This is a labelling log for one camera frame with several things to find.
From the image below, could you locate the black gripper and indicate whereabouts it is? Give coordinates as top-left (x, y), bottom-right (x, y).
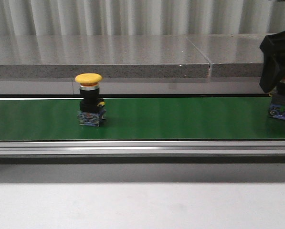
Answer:
top-left (259, 31), bottom-right (285, 93)

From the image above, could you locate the red mushroom push button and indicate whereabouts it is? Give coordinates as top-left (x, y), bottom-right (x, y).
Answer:
top-left (268, 78), bottom-right (285, 120)

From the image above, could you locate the yellow mushroom push button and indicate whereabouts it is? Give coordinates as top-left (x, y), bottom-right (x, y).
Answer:
top-left (75, 73), bottom-right (106, 127)

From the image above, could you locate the green conveyor belt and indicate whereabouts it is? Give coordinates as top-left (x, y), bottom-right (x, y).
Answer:
top-left (0, 97), bottom-right (285, 141)

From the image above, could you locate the grey granite countertop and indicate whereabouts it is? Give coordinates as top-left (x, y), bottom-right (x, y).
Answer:
top-left (0, 34), bottom-right (264, 95)

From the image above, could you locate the grey pleated curtain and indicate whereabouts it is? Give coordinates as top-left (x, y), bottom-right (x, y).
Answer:
top-left (0, 0), bottom-right (285, 35)

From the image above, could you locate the aluminium conveyor frame rail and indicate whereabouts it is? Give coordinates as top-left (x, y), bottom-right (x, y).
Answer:
top-left (0, 140), bottom-right (285, 164)

